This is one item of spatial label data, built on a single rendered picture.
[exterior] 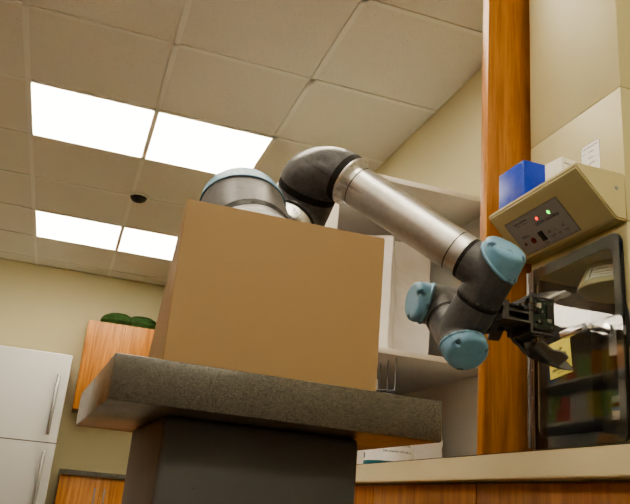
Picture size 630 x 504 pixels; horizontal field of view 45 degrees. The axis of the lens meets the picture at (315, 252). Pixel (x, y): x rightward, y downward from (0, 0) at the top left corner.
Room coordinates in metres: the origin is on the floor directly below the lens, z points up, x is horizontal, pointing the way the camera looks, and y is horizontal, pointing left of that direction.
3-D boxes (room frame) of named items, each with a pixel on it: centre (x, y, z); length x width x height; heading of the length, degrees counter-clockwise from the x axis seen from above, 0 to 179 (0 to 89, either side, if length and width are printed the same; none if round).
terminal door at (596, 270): (1.49, -0.54, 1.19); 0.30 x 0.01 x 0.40; 16
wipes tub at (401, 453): (2.03, -0.24, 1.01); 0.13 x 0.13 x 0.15
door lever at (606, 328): (1.41, -0.53, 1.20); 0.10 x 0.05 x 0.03; 16
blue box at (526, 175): (1.55, -0.47, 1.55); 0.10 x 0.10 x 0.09; 17
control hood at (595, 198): (1.48, -0.50, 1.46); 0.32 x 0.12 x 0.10; 17
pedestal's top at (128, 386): (0.84, 0.07, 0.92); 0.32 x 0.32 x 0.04; 20
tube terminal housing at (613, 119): (1.53, -0.67, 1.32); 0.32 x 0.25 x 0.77; 17
